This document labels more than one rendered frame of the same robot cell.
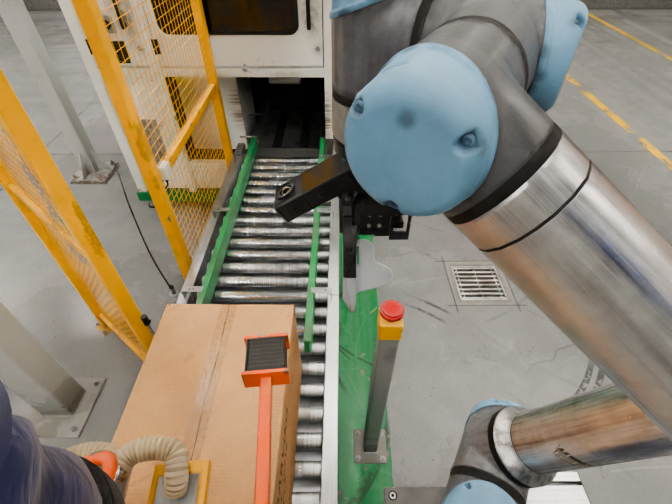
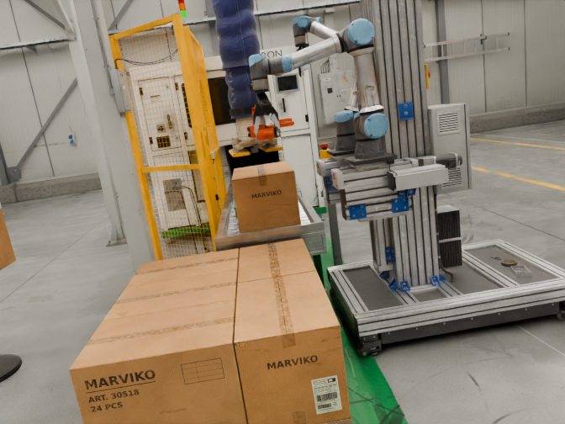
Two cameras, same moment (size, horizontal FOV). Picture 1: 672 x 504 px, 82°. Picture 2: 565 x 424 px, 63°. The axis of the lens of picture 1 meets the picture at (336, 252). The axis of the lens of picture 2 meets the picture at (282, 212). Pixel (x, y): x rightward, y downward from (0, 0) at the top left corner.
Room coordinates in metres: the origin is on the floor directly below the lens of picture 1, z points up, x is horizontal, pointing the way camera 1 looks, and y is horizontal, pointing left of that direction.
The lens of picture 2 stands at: (-2.71, 0.40, 1.35)
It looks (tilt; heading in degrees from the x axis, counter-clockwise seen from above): 13 degrees down; 357
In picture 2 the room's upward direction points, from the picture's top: 8 degrees counter-clockwise
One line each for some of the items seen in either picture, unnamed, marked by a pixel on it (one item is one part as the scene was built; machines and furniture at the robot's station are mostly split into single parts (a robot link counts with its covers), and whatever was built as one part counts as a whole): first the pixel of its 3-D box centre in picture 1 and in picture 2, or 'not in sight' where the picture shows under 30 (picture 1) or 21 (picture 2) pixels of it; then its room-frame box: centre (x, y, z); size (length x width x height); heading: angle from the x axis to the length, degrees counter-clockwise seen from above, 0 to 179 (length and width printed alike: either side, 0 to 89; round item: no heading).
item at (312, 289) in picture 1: (324, 216); not in sight; (1.63, 0.06, 0.60); 1.60 x 0.10 x 0.09; 179
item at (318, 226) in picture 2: not in sight; (269, 234); (0.11, 0.35, 0.58); 0.70 x 0.03 x 0.06; 89
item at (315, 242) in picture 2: not in sight; (271, 250); (0.10, 0.35, 0.48); 0.70 x 0.03 x 0.15; 89
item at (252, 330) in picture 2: not in sight; (223, 323); (-0.56, 0.66, 0.34); 1.20 x 1.00 x 0.40; 179
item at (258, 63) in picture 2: not in sight; (258, 67); (-0.51, 0.29, 1.54); 0.09 x 0.08 x 0.11; 90
